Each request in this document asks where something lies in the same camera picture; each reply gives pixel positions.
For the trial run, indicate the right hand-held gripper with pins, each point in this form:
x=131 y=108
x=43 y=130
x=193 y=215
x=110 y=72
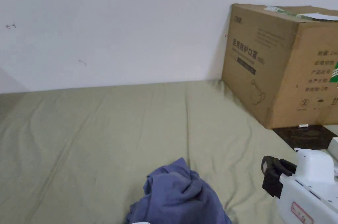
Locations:
x=311 y=181

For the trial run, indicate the small white box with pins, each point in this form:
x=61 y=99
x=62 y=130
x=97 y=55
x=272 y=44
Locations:
x=334 y=145

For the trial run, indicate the brown cardboard carton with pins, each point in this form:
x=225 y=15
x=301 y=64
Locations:
x=285 y=62

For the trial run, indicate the blue garment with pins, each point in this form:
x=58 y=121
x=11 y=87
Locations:
x=182 y=197

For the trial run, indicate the bed with pale green sheet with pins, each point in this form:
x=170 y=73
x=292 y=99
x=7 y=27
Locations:
x=92 y=142

